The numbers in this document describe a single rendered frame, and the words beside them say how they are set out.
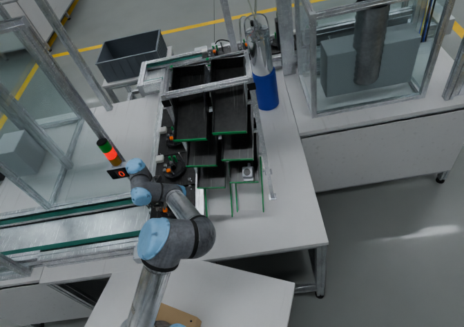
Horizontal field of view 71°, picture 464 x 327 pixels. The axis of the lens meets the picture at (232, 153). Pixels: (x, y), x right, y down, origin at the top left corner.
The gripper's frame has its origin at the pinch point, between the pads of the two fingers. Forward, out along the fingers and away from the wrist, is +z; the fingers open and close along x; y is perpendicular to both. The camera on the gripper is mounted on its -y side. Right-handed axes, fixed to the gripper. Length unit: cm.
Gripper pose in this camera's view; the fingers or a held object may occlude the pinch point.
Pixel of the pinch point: (163, 204)
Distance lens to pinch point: 165.6
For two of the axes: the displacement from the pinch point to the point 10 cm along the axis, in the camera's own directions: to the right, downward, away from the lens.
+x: 9.8, -1.7, -1.1
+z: 2.0, 6.4, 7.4
